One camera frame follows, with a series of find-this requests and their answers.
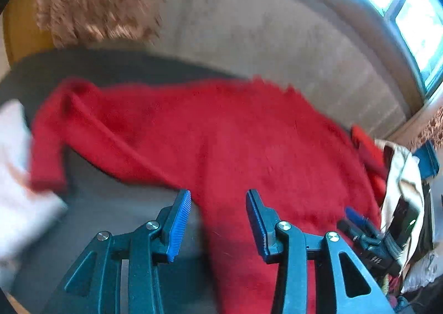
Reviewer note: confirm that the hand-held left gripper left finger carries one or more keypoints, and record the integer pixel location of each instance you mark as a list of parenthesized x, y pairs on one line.
[(180, 220)]

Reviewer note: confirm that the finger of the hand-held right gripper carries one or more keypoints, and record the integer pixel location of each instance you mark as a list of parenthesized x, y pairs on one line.
[(356, 217)]

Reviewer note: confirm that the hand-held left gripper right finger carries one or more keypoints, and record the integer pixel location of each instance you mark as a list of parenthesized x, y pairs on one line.
[(258, 224)]

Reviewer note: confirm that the red knit sweater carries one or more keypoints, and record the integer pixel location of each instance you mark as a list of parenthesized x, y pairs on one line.
[(225, 134)]

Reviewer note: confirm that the beige garment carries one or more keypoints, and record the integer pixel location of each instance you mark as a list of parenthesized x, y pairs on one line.
[(408, 175)]

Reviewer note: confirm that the blue case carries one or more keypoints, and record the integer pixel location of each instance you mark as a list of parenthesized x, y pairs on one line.
[(427, 160)]

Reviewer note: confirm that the white knit garment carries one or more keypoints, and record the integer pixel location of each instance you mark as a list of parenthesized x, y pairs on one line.
[(20, 210)]

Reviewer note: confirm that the wooden door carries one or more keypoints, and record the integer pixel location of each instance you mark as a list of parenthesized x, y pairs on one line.
[(24, 30)]

